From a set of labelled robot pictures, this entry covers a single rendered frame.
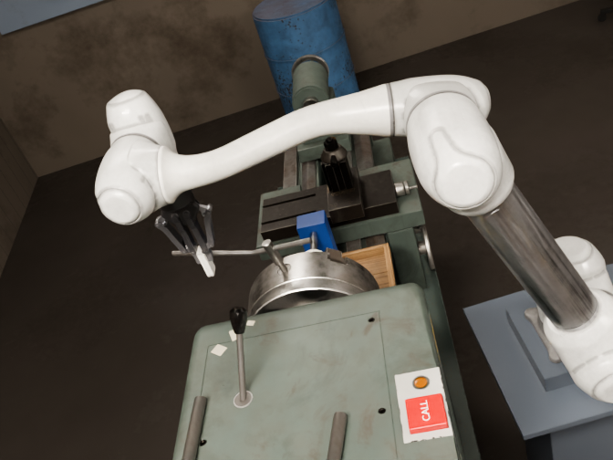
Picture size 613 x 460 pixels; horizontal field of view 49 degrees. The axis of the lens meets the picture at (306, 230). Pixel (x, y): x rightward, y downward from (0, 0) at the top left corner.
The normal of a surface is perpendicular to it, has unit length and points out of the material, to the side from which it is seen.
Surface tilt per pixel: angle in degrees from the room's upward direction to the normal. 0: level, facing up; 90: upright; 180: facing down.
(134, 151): 18
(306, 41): 90
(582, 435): 90
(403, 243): 90
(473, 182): 85
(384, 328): 0
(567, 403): 0
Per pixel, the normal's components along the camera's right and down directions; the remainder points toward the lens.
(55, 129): 0.13, 0.58
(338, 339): -0.28, -0.76
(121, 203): -0.14, 0.62
